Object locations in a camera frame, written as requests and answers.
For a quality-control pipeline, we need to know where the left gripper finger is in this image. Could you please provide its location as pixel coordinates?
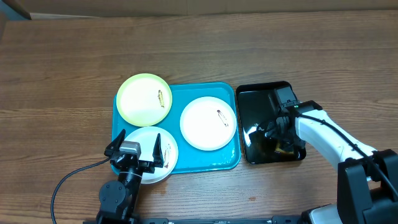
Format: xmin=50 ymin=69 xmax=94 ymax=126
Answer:
xmin=152 ymin=133 xmax=164 ymax=168
xmin=104 ymin=129 xmax=126 ymax=157

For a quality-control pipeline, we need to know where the green yellow sponge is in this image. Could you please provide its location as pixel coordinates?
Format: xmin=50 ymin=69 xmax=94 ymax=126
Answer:
xmin=275 ymin=141 xmax=294 ymax=154

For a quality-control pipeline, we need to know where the white plate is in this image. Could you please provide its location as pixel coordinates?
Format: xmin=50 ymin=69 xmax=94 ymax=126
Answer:
xmin=180 ymin=96 xmax=237 ymax=151
xmin=126 ymin=126 xmax=178 ymax=184

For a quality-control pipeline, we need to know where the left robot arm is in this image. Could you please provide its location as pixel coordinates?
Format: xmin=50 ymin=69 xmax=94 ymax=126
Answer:
xmin=95 ymin=129 xmax=164 ymax=223

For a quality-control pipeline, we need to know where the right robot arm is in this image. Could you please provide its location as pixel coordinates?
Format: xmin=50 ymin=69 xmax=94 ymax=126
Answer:
xmin=265 ymin=86 xmax=397 ymax=224

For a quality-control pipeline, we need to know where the teal plastic tray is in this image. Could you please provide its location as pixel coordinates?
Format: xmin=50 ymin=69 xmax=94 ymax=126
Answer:
xmin=111 ymin=82 xmax=242 ymax=175

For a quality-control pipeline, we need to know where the black rectangular tray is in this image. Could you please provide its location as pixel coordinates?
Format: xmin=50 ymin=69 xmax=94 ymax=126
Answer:
xmin=236 ymin=81 xmax=307 ymax=164

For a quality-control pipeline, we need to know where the yellow-green plate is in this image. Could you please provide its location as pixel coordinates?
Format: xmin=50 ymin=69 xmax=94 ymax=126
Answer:
xmin=116 ymin=73 xmax=173 ymax=127

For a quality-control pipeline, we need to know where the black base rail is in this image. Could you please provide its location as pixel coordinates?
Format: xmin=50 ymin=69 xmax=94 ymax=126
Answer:
xmin=83 ymin=215 xmax=305 ymax=224

